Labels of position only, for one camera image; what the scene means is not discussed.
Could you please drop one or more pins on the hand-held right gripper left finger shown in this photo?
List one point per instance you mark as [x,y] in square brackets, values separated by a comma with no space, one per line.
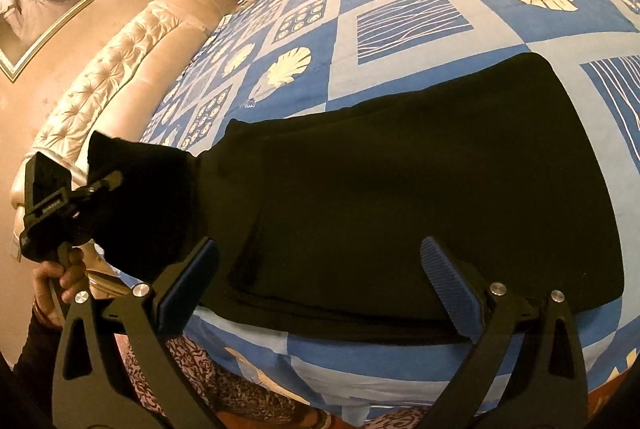
[182,289]

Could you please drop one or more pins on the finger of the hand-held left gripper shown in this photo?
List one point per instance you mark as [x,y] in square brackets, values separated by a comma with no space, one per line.
[102,185]

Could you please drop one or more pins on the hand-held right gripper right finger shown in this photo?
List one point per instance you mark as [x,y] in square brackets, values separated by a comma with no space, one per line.
[450,291]

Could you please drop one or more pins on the black pants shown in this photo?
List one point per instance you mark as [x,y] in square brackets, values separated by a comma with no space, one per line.
[400,184]

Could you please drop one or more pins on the person's left forearm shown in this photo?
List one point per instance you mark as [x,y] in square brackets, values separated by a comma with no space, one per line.
[35,359]

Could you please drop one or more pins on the person's left hand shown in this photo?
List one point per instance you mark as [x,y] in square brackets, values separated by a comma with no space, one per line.
[60,284]

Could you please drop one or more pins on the cream tufted headboard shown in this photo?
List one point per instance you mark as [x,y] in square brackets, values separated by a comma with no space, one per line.
[100,79]

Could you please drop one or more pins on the blue patchwork printed bedsheet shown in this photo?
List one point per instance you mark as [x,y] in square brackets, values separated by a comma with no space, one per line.
[450,39]

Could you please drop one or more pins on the framed wall picture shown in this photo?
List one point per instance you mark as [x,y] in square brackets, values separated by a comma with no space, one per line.
[35,4]

